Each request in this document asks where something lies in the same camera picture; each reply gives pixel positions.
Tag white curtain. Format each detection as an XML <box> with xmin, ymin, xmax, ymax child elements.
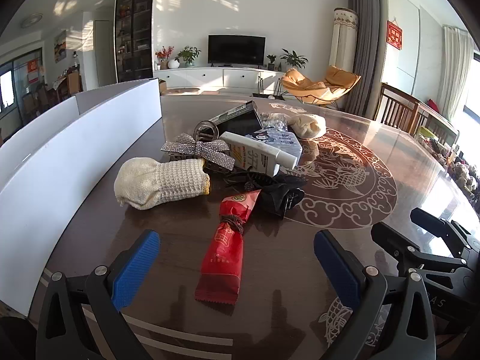
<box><xmin>442</xmin><ymin>24</ymin><xmax>473</xmax><ymax>121</ymax></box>

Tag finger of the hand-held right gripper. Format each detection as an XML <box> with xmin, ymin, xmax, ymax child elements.
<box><xmin>410</xmin><ymin>207</ymin><xmax>469</xmax><ymax>244</ymax></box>
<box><xmin>371</xmin><ymin>222</ymin><xmax>421</xmax><ymax>267</ymax></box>

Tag bushy green potted plant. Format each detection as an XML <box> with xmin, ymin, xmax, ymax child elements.
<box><xmin>175</xmin><ymin>46</ymin><xmax>201</xmax><ymax>67</ymax></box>

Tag orange lounge chair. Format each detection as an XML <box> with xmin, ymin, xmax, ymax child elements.
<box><xmin>280</xmin><ymin>65</ymin><xmax>361</xmax><ymax>106</ymax></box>

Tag red flowers in vase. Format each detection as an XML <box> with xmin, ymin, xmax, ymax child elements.
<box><xmin>155</xmin><ymin>46</ymin><xmax>175</xmax><ymax>70</ymax></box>

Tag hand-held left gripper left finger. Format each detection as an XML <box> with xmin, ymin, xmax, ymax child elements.
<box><xmin>35</xmin><ymin>230</ymin><xmax>161</xmax><ymax>360</ymax></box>

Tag black glass display cabinet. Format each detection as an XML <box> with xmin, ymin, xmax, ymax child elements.
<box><xmin>114</xmin><ymin>0</ymin><xmax>155</xmax><ymax>83</ymax></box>

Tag cream knit glove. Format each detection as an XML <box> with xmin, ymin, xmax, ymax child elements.
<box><xmin>288</xmin><ymin>113</ymin><xmax>327</xmax><ymax>139</ymax></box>
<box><xmin>114</xmin><ymin>157</ymin><xmax>211</xmax><ymax>211</ymax></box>

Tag grey curtain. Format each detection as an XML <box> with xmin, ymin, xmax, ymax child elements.
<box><xmin>343</xmin><ymin>0</ymin><xmax>380</xmax><ymax>119</ymax></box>

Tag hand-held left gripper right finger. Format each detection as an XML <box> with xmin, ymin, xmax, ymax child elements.
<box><xmin>314</xmin><ymin>230</ymin><xmax>437</xmax><ymax>360</ymax></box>

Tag rhinestone bow hair clip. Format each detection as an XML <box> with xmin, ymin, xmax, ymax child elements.
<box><xmin>161</xmin><ymin>120</ymin><xmax>236</xmax><ymax>175</ymax></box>

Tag dining table with chairs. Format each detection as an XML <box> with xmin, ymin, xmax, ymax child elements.
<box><xmin>22</xmin><ymin>65</ymin><xmax>83</xmax><ymax>113</ymax></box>

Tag bag of cotton swabs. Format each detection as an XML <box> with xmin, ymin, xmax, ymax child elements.
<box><xmin>260</xmin><ymin>112</ymin><xmax>289</xmax><ymax>130</ymax></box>

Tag wooden chair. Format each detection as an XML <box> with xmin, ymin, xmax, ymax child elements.
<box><xmin>376</xmin><ymin>82</ymin><xmax>421</xmax><ymax>136</ymax></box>

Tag black wire floor rack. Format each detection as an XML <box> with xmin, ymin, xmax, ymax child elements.
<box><xmin>252</xmin><ymin>77</ymin><xmax>286</xmax><ymax>100</ymax></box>

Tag row of cluttered small items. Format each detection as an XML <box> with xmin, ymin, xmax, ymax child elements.
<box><xmin>416</xmin><ymin>125</ymin><xmax>480</xmax><ymax>203</ymax></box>

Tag white television cabinet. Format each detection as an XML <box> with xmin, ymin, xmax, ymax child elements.
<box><xmin>153</xmin><ymin>67</ymin><xmax>286</xmax><ymax>91</ymax></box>

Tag black television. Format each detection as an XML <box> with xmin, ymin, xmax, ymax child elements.
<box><xmin>208</xmin><ymin>34</ymin><xmax>267</xmax><ymax>65</ymax></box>

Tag brown hair tie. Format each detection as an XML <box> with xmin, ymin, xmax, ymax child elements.
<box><xmin>219</xmin><ymin>213</ymin><xmax>244</xmax><ymax>235</ymax></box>

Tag red wall hanging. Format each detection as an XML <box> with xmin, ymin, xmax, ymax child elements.
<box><xmin>387</xmin><ymin>20</ymin><xmax>403</xmax><ymax>50</ymax></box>

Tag clear cartoon print plastic box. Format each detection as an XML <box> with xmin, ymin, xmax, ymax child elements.
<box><xmin>245</xmin><ymin>127</ymin><xmax>304</xmax><ymax>160</ymax></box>

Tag broad leaf potted plant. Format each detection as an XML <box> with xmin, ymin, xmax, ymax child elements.
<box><xmin>280</xmin><ymin>49</ymin><xmax>309</xmax><ymax>71</ymax></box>

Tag black hair claw clip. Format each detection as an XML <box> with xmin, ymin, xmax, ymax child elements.
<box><xmin>225</xmin><ymin>170</ymin><xmax>306</xmax><ymax>218</ymax></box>

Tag red snack packet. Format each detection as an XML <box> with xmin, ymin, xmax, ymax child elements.
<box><xmin>195</xmin><ymin>189</ymin><xmax>262</xmax><ymax>304</ymax></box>

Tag white sunscreen bottle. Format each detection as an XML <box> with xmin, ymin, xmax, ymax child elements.
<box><xmin>218</xmin><ymin>131</ymin><xmax>299</xmax><ymax>176</ymax></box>

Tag landscape wall painting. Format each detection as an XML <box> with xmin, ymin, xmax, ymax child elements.
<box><xmin>54</xmin><ymin>30</ymin><xmax>67</xmax><ymax>62</ymax></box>

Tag white cardboard box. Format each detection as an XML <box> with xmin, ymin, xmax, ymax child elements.
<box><xmin>0</xmin><ymin>77</ymin><xmax>163</xmax><ymax>317</ymax></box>

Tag covered floor air conditioner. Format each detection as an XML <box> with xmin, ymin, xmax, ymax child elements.
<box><xmin>329</xmin><ymin>7</ymin><xmax>359</xmax><ymax>79</ymax></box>

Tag black printed cardboard box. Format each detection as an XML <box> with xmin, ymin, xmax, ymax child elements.
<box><xmin>209</xmin><ymin>100</ymin><xmax>264</xmax><ymax>136</ymax></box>

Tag round ceiling light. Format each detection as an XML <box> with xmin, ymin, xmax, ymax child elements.
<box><xmin>20</xmin><ymin>13</ymin><xmax>43</xmax><ymax>29</ymax></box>

